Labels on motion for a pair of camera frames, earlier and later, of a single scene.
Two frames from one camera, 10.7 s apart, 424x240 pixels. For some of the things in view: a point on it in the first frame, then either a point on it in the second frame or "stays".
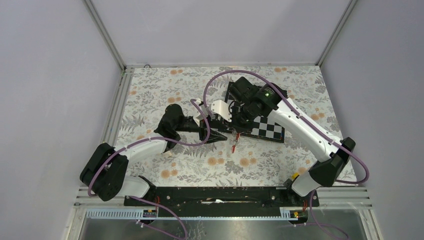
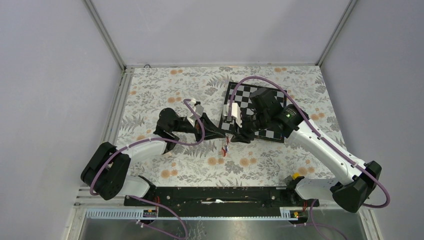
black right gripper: x=238 y=127 to x=244 y=136
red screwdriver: x=233 y=147 to x=223 y=150
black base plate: x=220 y=200 stays
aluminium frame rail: x=112 y=125 stays
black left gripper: x=203 y=130 stays
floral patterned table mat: x=149 y=91 stays
